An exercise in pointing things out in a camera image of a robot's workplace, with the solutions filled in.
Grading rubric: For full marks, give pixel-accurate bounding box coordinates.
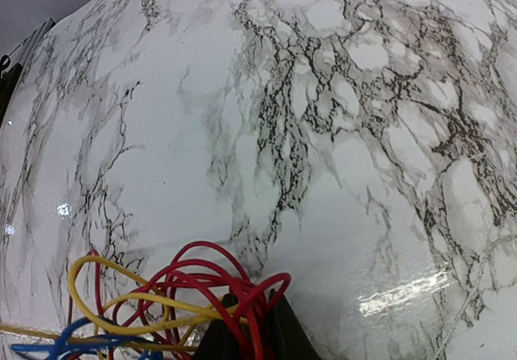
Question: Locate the yellow wire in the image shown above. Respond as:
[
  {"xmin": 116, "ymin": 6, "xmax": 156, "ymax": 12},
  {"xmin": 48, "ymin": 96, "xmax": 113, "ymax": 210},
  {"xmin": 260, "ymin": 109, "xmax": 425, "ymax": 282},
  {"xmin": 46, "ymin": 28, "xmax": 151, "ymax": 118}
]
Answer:
[{"xmin": 0, "ymin": 254, "xmax": 250, "ymax": 355}]

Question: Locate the red wire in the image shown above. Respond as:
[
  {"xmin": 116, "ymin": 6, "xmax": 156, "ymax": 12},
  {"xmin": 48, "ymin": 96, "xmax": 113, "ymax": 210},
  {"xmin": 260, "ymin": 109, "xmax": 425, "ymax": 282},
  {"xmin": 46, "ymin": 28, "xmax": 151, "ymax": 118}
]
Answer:
[{"xmin": 66, "ymin": 241, "xmax": 292, "ymax": 360}]

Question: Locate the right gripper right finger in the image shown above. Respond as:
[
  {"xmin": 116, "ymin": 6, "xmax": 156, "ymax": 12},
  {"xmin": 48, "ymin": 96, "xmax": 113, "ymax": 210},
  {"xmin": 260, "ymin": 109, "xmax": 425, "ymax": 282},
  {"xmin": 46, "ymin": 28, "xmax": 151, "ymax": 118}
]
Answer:
[{"xmin": 264, "ymin": 295, "xmax": 322, "ymax": 360}]

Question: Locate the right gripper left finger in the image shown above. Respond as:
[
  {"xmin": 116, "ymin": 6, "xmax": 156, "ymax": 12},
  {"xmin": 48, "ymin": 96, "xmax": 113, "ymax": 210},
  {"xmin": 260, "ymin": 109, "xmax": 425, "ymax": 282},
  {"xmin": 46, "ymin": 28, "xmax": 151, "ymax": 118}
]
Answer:
[{"xmin": 195, "ymin": 291, "xmax": 251, "ymax": 360}]

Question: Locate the blue wire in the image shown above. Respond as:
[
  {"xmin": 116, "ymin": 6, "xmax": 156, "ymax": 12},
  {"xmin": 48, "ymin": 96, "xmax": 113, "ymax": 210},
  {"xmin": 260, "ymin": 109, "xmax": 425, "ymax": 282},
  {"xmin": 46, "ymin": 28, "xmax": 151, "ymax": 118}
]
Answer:
[{"xmin": 11, "ymin": 315, "xmax": 162, "ymax": 360}]

